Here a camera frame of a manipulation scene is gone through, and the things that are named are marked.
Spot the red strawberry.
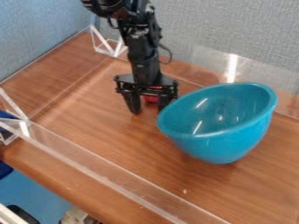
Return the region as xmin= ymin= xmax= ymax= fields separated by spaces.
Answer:
xmin=144 ymin=86 xmax=163 ymax=103

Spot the clear acrylic corner bracket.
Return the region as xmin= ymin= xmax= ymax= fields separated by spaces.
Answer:
xmin=90 ymin=24 xmax=127 ymax=58

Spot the clear acrylic back barrier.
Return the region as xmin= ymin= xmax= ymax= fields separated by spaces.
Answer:
xmin=116 ymin=43 xmax=299 ymax=120

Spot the blue object at left edge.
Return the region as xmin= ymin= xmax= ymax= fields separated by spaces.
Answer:
xmin=0 ymin=109 xmax=16 ymax=180

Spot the clear acrylic left bracket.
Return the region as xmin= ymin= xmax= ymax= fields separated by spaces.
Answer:
xmin=0 ymin=88 xmax=30 ymax=145

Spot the clear acrylic front barrier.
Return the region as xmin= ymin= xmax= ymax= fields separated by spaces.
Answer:
xmin=0 ymin=118 xmax=230 ymax=224

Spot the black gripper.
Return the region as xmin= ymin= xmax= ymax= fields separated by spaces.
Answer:
xmin=114 ymin=53 xmax=179 ymax=115

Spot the black white object below table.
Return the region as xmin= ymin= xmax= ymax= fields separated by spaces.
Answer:
xmin=0 ymin=204 xmax=40 ymax=224

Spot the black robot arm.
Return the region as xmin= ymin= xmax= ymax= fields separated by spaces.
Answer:
xmin=80 ymin=0 xmax=179 ymax=115

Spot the clear acrylic barrier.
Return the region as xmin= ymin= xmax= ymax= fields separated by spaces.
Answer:
xmin=0 ymin=118 xmax=230 ymax=224
xmin=116 ymin=43 xmax=299 ymax=120

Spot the black cable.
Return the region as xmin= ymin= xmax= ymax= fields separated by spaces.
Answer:
xmin=156 ymin=43 xmax=174 ymax=66

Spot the blue plastic bowl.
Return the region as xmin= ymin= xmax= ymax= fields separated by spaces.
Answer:
xmin=158 ymin=82 xmax=278 ymax=165

